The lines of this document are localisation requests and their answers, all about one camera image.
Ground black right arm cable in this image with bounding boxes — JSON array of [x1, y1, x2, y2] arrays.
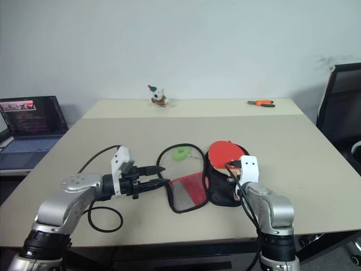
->
[[224, 160, 262, 241]]

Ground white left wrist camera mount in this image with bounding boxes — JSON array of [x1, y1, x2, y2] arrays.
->
[[110, 145, 135, 196]]

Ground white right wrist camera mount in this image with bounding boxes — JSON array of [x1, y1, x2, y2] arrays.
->
[[239, 154, 260, 184]]

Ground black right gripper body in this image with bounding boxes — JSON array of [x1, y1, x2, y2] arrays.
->
[[226, 174, 241, 188]]

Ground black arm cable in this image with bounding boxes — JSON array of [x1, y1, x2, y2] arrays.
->
[[224, 160, 262, 241], [78, 145, 124, 233]]

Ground black mesh office chair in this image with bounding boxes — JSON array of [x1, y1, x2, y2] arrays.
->
[[296, 62, 361, 265]]

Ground orange handled pliers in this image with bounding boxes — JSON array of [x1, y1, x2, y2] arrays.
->
[[247, 99, 276, 108]]

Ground black table underframe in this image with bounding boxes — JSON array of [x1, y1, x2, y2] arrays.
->
[[64, 239, 263, 271]]

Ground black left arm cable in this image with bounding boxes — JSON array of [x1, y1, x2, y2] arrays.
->
[[78, 145, 124, 233]]

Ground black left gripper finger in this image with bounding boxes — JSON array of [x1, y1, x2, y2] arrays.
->
[[143, 165, 167, 177], [142, 178, 171, 193]]

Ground black paddle case red mesh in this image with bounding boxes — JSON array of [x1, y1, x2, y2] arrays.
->
[[156, 143, 250, 215]]

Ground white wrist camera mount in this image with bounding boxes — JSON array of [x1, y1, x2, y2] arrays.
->
[[239, 154, 260, 184], [110, 145, 135, 196]]

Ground open grey laptop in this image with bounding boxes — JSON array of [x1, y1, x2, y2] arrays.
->
[[0, 95, 69, 172]]

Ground red table tennis paddle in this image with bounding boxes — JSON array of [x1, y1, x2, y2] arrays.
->
[[208, 139, 246, 178]]

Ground green ring-shaped tag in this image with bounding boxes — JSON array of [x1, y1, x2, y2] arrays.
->
[[172, 147, 193, 163]]

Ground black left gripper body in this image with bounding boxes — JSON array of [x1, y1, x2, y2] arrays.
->
[[120, 165, 148, 200]]

